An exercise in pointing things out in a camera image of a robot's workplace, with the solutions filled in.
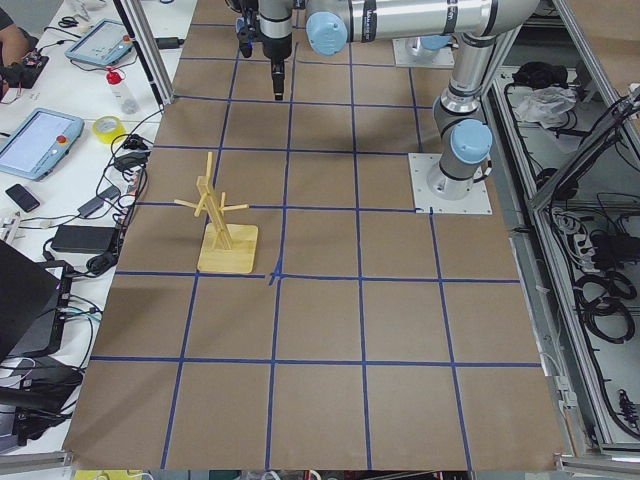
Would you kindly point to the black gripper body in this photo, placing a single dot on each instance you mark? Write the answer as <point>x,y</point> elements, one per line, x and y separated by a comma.
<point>277,48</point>

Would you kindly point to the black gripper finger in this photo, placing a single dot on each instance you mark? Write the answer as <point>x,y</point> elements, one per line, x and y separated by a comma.
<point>278,77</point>

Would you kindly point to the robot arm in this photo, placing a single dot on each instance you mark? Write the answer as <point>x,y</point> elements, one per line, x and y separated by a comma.
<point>421,26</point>

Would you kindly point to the red cap squeeze bottle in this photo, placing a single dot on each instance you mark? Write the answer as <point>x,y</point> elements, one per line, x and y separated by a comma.
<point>125,99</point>

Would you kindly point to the blue teach pendant far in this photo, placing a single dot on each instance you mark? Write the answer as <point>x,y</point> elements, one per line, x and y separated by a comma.
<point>102,45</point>

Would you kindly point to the blue teach pendant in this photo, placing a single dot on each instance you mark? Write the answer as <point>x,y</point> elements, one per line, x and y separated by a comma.
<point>102,45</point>
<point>40,143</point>

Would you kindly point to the yellow tape roll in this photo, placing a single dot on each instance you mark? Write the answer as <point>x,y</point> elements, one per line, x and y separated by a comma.
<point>109,129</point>

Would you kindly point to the wooden mug tree stand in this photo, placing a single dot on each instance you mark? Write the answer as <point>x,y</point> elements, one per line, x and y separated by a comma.
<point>226,248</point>

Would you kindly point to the blue teach pendant near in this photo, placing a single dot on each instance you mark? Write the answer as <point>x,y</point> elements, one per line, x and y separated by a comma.
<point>40,143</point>

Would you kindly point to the white crumpled cloth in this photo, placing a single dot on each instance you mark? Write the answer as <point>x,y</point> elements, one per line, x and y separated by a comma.
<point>549,106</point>

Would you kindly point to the black power adapter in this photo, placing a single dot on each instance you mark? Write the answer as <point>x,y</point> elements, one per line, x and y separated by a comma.
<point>83,239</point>

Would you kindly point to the black smartphone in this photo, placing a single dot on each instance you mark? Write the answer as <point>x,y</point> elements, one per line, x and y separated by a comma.
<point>25,200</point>

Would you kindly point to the black laptop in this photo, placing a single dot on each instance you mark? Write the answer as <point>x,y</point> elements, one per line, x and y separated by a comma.
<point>33,298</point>

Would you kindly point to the aluminium frame post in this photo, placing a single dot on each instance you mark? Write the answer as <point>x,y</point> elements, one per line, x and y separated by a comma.
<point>134,19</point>

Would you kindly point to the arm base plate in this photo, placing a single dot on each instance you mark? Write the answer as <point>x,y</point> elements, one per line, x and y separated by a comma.
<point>435,193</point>
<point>434,52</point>

